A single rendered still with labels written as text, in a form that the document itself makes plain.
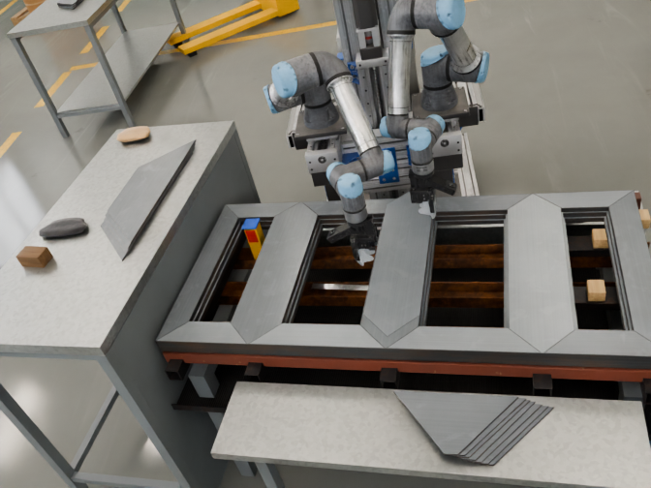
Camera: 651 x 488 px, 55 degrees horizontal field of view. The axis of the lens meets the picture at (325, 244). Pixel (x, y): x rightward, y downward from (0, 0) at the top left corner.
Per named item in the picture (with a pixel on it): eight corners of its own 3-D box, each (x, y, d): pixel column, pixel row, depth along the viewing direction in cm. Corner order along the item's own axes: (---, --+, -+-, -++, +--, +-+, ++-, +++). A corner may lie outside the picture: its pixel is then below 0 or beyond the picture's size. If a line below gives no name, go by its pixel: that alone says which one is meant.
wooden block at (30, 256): (53, 257, 228) (46, 246, 225) (44, 268, 224) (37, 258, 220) (32, 256, 231) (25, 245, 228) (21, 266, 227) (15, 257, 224)
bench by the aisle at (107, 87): (135, 129, 537) (84, 15, 475) (62, 138, 551) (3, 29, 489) (190, 41, 671) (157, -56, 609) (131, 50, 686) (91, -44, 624)
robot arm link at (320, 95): (335, 100, 258) (328, 69, 249) (304, 110, 256) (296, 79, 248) (325, 88, 267) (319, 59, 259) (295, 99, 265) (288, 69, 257)
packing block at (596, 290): (604, 301, 198) (605, 292, 195) (587, 301, 199) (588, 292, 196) (603, 288, 202) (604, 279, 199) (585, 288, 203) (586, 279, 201)
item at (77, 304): (105, 355, 190) (99, 347, 187) (-53, 350, 206) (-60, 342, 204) (236, 128, 284) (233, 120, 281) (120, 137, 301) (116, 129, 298)
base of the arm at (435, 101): (419, 96, 266) (418, 75, 260) (456, 91, 264) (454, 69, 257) (421, 114, 255) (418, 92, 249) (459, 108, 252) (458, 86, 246)
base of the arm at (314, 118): (305, 113, 275) (300, 93, 269) (340, 108, 272) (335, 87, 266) (302, 131, 264) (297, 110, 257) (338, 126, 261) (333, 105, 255)
